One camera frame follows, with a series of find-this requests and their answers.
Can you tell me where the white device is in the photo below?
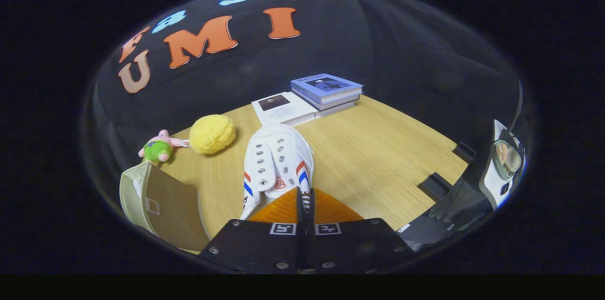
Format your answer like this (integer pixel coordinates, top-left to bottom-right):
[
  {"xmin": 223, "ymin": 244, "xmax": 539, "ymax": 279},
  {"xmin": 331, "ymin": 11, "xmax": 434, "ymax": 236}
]
[{"xmin": 478, "ymin": 120, "xmax": 525, "ymax": 211}]

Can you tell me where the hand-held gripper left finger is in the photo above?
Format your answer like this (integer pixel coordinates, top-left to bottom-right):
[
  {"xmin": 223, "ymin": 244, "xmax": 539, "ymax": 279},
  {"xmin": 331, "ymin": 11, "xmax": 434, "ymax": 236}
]
[{"xmin": 199, "ymin": 187, "xmax": 308, "ymax": 275}]

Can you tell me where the beige fabric storage box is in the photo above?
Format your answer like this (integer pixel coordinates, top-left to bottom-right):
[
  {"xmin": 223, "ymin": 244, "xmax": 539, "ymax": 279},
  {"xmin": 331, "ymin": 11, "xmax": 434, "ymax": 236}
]
[{"xmin": 119, "ymin": 162, "xmax": 211, "ymax": 252}]

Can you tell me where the white book with dark photo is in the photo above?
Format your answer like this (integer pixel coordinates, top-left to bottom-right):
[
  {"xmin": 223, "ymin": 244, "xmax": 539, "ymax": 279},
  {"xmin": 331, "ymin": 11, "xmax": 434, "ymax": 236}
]
[{"xmin": 251, "ymin": 92, "xmax": 318, "ymax": 127}]

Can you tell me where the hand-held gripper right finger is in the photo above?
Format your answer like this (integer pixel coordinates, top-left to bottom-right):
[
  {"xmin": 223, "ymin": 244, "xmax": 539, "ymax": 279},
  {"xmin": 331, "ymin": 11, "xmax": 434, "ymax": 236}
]
[{"xmin": 306, "ymin": 188, "xmax": 416, "ymax": 275}]

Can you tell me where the blue book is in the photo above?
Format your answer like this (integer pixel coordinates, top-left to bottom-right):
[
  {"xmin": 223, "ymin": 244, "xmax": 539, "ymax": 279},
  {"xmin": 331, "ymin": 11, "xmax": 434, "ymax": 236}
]
[{"xmin": 290, "ymin": 73, "xmax": 364, "ymax": 104}]

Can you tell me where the pink starfish plush toy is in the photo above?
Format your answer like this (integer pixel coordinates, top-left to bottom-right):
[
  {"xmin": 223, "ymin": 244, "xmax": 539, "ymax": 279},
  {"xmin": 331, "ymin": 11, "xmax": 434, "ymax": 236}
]
[{"xmin": 138, "ymin": 129, "xmax": 190, "ymax": 163}]

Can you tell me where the yellow plush ball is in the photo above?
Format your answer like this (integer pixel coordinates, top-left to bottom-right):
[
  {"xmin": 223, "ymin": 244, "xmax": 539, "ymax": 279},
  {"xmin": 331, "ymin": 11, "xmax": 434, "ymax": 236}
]
[{"xmin": 189, "ymin": 114, "xmax": 237, "ymax": 155}]

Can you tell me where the white striped canvas shoe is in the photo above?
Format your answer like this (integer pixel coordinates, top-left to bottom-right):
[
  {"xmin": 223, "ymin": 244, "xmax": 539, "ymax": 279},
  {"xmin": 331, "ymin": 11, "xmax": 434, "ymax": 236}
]
[{"xmin": 240, "ymin": 123, "xmax": 315, "ymax": 221}]

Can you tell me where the grey-blue book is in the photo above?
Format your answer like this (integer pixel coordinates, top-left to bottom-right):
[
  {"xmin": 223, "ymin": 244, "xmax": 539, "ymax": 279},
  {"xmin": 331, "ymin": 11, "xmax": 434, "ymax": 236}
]
[{"xmin": 302, "ymin": 94, "xmax": 361, "ymax": 112}]

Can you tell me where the black table clamp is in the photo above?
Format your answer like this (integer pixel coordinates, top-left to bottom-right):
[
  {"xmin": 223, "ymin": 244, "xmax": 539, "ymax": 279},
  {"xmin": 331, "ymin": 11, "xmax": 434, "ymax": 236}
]
[
  {"xmin": 452, "ymin": 141, "xmax": 477, "ymax": 163},
  {"xmin": 418, "ymin": 172, "xmax": 452, "ymax": 201}
]

